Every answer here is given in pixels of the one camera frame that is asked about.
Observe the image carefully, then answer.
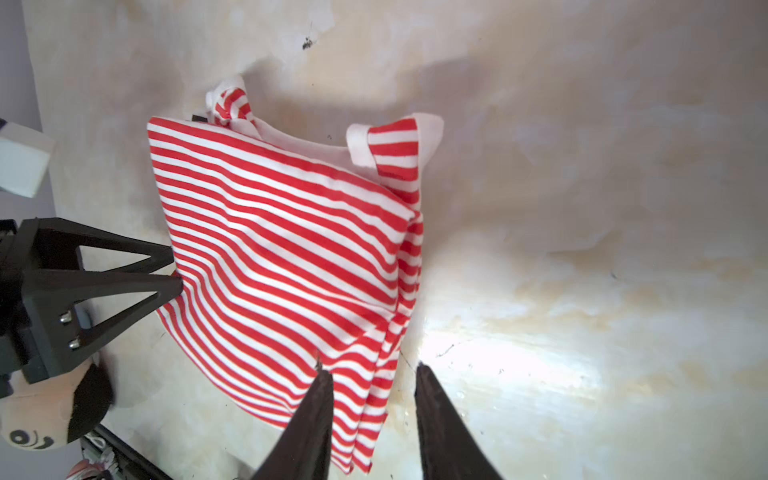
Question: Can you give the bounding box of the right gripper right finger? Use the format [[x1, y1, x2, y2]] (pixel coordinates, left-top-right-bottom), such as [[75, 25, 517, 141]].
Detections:
[[414, 363, 502, 480]]

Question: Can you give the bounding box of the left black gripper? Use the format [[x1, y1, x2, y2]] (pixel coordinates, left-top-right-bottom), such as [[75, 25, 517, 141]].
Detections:
[[1, 217, 182, 398]]

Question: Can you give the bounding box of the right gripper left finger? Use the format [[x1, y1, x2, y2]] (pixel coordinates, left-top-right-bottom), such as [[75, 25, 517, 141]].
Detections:
[[251, 370, 334, 480]]

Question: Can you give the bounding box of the red white striped tank top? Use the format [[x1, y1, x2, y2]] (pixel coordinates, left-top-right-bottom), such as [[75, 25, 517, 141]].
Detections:
[[147, 77, 444, 473]]

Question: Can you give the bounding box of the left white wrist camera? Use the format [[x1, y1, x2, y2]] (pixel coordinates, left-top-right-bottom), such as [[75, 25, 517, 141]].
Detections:
[[0, 119, 56, 198]]

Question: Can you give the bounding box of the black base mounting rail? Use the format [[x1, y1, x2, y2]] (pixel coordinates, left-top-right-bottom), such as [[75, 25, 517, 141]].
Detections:
[[80, 425, 171, 480]]

